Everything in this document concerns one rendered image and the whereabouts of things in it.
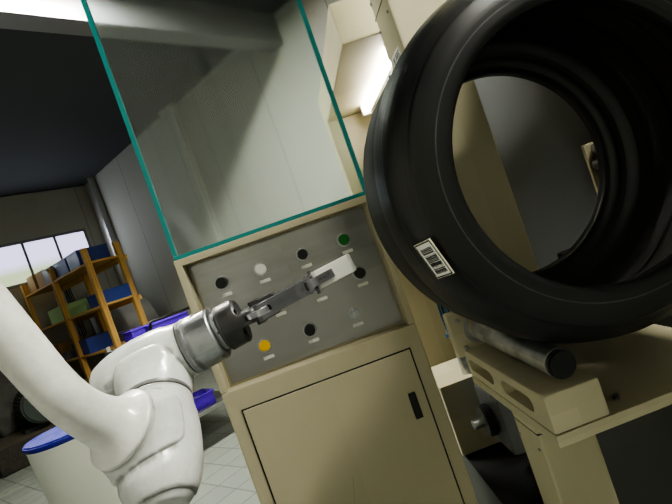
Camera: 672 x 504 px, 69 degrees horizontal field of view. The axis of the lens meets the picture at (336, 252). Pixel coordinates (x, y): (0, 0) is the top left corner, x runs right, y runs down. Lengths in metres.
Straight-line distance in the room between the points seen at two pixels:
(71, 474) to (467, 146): 2.90
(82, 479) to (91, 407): 2.77
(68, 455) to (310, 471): 2.17
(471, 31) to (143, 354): 0.66
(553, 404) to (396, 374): 0.63
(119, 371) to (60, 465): 2.62
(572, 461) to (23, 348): 1.10
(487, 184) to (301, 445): 0.81
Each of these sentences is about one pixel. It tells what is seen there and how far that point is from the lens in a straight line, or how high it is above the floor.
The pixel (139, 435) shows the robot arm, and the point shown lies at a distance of 0.67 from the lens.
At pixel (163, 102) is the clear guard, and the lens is 1.43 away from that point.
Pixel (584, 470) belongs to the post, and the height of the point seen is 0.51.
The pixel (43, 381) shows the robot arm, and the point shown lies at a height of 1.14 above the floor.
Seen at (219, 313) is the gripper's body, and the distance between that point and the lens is 0.78.
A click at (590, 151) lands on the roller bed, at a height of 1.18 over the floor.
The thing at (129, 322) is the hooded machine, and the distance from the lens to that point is 8.34.
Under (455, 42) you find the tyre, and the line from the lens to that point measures 0.76.
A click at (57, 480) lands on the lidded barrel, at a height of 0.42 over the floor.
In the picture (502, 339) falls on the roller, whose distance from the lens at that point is 0.93.
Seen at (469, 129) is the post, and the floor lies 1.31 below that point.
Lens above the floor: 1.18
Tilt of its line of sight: 1 degrees down
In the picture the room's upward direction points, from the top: 19 degrees counter-clockwise
